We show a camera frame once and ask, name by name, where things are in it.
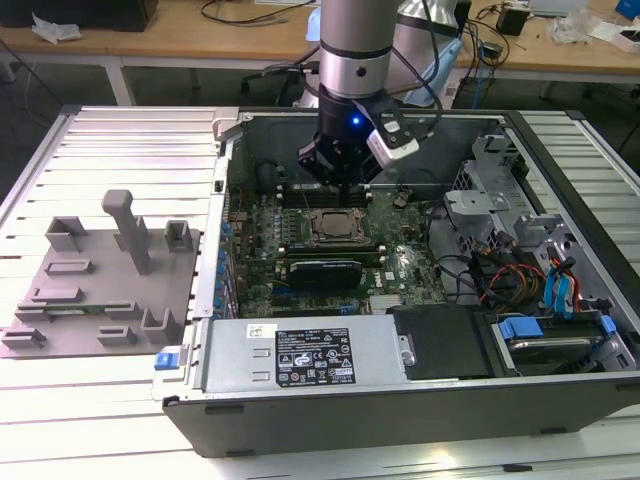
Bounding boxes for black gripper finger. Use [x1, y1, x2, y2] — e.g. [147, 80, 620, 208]
[345, 149, 385, 208]
[298, 139, 347, 208]

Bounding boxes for black RAM slot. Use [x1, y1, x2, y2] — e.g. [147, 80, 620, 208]
[276, 181, 372, 191]
[278, 199, 372, 210]
[278, 242, 387, 255]
[277, 193, 372, 203]
[284, 252, 389, 267]
[276, 187, 372, 197]

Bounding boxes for wooden desk white legs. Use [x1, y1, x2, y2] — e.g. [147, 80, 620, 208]
[0, 0, 640, 107]

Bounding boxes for yellow power wire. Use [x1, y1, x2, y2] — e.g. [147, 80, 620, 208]
[514, 272, 545, 303]

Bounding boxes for green RAM stick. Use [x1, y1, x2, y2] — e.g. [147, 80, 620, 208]
[42, 307, 109, 319]

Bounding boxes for blue flat data wire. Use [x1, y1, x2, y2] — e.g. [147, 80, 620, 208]
[542, 272, 561, 316]
[557, 254, 581, 319]

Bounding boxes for grey plastic parts rack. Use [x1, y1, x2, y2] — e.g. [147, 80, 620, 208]
[0, 188, 206, 361]

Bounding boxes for silver chipset heat sink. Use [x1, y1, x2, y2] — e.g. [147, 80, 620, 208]
[368, 293, 402, 315]

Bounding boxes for black graphics card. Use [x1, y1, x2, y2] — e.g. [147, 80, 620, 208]
[276, 257, 365, 292]

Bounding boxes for black office chair base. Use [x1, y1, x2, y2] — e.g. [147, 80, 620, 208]
[240, 59, 321, 109]

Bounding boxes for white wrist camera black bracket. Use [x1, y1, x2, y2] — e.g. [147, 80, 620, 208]
[349, 97, 420, 167]

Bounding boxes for silver power supply black label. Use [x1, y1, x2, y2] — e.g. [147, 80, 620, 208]
[202, 315, 409, 397]

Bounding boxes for thin dark wire loop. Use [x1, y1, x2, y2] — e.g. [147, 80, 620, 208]
[398, 167, 447, 202]

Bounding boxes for black monitor box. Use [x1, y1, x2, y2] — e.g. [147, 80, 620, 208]
[0, 0, 160, 32]

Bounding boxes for silver metal disk bay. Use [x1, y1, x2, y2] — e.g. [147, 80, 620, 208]
[442, 132, 539, 259]

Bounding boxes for clear plastic bag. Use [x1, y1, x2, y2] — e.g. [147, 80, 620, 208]
[545, 8, 619, 45]

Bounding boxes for black open PC case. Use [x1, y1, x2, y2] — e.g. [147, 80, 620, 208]
[151, 106, 640, 460]

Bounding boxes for crumpled white paper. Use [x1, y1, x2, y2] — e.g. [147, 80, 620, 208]
[32, 12, 82, 44]

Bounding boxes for grey flat device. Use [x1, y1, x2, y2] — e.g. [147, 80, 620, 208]
[528, 0, 587, 17]

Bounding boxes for black wire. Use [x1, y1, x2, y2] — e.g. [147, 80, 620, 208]
[430, 252, 482, 305]

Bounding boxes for small black box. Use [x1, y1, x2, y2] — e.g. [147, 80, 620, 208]
[496, 7, 530, 36]

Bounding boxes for hard disk in blue carrier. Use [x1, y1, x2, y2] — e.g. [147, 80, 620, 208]
[491, 312, 621, 377]

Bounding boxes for CPU socket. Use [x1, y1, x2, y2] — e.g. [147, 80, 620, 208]
[307, 207, 369, 249]

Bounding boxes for small white box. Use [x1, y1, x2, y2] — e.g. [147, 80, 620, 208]
[613, 27, 640, 53]

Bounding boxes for red power wire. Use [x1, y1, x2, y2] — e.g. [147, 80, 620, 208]
[482, 262, 546, 304]

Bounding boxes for green motherboard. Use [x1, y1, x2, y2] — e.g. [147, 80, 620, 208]
[222, 187, 451, 319]

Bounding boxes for blue hanging cable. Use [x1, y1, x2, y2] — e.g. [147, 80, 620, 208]
[471, 64, 490, 109]

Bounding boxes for black plastic shroud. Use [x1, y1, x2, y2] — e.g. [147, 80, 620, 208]
[388, 304, 501, 382]

